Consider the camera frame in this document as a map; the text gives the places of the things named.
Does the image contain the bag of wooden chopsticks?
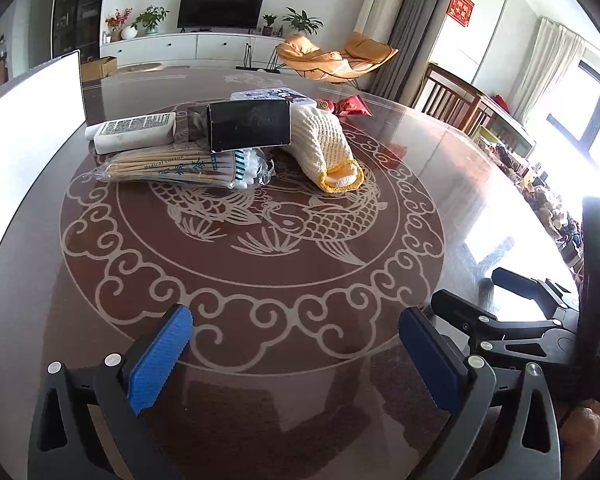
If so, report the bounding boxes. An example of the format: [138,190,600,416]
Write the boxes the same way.
[92,142,275,190]

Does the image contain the white lotion bottle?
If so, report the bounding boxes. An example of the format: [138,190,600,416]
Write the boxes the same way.
[85,112,175,155]

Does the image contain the white storage box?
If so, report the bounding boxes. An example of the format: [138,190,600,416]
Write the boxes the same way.
[0,51,85,243]

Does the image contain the black cardboard box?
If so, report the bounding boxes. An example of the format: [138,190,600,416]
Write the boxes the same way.
[206,100,291,153]

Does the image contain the person's hand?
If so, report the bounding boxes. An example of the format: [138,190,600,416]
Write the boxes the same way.
[555,400,600,479]

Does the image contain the wooden dining chair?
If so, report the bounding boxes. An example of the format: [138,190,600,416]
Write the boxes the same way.
[410,62,537,156]

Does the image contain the red packet right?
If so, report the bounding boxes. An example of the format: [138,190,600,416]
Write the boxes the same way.
[334,96,373,117]

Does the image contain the red packet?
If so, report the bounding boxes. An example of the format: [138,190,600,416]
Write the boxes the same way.
[316,99,336,114]
[334,96,373,117]

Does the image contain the red packet left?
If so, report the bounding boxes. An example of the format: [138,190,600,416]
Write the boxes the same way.
[316,99,336,114]

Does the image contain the clear plastic container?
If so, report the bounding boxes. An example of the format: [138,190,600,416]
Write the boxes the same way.
[230,87,317,107]

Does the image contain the orange lounge chair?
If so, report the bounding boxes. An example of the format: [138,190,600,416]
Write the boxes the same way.
[276,32,398,84]

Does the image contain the cardboard box on floor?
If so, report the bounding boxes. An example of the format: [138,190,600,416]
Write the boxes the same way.
[80,56,118,82]

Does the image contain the grey curtain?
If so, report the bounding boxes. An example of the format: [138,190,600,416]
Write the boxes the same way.
[370,0,450,105]

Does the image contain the covered standing air conditioner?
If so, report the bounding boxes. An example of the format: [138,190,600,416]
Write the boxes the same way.
[354,0,403,44]

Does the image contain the white tv cabinet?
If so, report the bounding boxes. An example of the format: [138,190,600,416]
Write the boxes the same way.
[100,32,283,67]

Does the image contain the green potted plant right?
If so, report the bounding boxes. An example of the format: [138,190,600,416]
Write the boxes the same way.
[283,6,324,35]

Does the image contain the green potted plant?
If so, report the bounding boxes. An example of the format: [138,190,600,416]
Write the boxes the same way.
[283,6,324,35]
[133,6,170,35]

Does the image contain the small potted plant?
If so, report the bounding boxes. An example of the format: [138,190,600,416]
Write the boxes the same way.
[262,14,277,37]

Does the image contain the red flower vase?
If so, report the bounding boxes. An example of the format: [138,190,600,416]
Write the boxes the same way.
[105,8,133,42]

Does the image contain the green potted plant left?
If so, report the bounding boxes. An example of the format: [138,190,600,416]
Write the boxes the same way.
[133,6,170,35]

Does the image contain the black television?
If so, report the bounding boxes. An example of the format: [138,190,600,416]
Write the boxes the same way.
[176,0,263,29]

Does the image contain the dark display cabinet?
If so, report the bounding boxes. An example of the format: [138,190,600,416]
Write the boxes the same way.
[52,0,102,63]

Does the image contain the red wall decoration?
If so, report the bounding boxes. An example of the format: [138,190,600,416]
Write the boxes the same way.
[446,0,475,27]

